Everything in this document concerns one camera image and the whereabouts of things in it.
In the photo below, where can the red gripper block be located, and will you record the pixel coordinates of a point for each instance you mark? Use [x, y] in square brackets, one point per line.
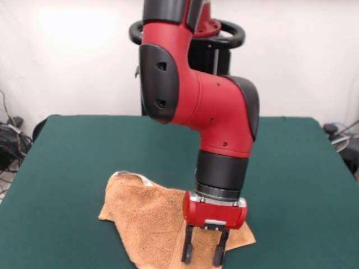
[216, 215]

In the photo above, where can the tan terry towel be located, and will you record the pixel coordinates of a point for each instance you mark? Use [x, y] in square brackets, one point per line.
[140, 218]

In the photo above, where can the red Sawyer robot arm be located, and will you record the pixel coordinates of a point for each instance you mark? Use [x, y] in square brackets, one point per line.
[218, 112]

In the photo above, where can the grey wheeled stand base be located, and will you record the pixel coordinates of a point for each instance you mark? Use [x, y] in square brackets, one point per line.
[340, 145]

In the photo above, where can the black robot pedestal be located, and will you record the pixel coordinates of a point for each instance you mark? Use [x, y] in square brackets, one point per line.
[235, 36]

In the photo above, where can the dark green table cloth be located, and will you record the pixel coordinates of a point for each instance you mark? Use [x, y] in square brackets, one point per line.
[56, 168]

